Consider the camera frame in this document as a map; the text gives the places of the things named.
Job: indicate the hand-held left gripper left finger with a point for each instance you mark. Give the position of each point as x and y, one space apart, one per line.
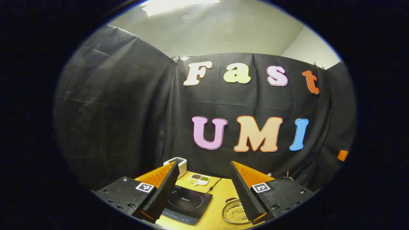
166 188

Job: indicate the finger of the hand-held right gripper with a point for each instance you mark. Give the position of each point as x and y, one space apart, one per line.
343 155

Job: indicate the white toaster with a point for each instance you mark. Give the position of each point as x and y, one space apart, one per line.
182 167

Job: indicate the black induction cooktop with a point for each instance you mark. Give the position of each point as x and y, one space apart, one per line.
188 201

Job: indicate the black backdrop clip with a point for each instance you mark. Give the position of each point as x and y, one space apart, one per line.
175 59

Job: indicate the white divided dish of beans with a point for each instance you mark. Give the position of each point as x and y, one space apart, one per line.
198 179

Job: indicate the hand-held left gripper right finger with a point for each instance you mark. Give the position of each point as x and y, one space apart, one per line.
244 191

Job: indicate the ceiling light panel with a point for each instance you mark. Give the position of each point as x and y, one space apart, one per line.
172 6

